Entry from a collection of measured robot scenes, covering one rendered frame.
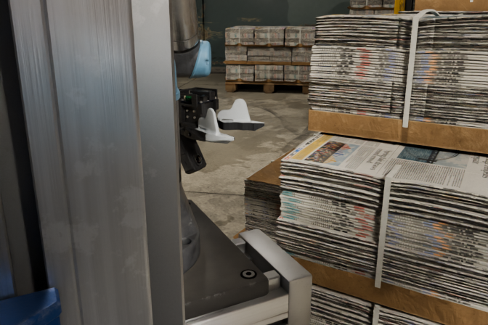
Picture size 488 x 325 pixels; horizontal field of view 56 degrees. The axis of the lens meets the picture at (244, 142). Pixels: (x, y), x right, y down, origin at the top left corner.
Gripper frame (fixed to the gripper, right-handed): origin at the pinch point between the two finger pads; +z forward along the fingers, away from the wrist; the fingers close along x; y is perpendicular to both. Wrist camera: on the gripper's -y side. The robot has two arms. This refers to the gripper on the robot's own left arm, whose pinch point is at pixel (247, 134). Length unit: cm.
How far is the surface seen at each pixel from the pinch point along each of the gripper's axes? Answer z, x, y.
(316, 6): -238, 647, 25
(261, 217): -16, 37, -36
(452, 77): 31.6, 15.1, 10.9
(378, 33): 18.5, 15.3, 17.9
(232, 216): -78, 121, -85
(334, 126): 11.5, 14.6, -0.2
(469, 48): 33.5, 15.6, 15.7
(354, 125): 15.5, 14.6, 0.6
